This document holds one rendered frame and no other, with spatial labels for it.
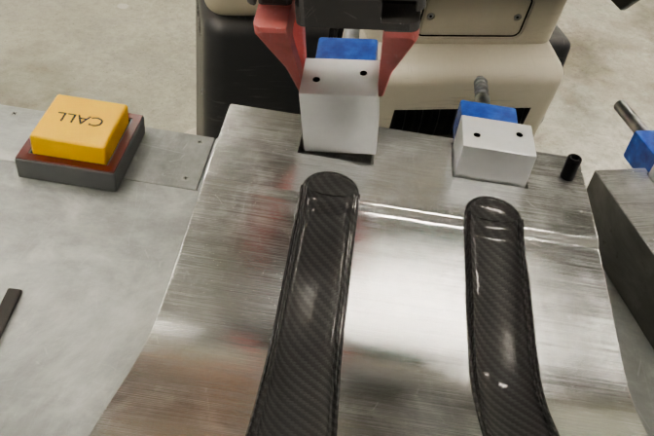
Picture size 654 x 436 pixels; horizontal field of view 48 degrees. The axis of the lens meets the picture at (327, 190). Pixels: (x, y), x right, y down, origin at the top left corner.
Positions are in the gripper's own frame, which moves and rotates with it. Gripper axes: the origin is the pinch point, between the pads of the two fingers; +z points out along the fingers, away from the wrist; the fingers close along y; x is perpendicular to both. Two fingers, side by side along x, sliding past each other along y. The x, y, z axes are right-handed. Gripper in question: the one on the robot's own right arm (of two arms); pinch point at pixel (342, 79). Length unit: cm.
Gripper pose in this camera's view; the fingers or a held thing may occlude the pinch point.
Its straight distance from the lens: 50.1
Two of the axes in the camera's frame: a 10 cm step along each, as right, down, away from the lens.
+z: 0.3, 6.6, 7.5
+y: 9.9, 0.6, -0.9
